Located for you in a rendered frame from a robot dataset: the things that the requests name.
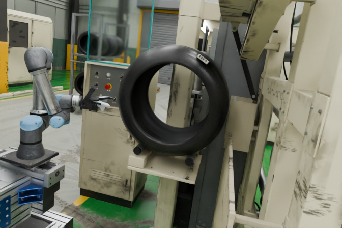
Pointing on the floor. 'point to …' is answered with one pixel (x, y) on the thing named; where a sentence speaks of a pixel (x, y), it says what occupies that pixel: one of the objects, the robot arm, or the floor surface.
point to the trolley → (79, 82)
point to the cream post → (181, 84)
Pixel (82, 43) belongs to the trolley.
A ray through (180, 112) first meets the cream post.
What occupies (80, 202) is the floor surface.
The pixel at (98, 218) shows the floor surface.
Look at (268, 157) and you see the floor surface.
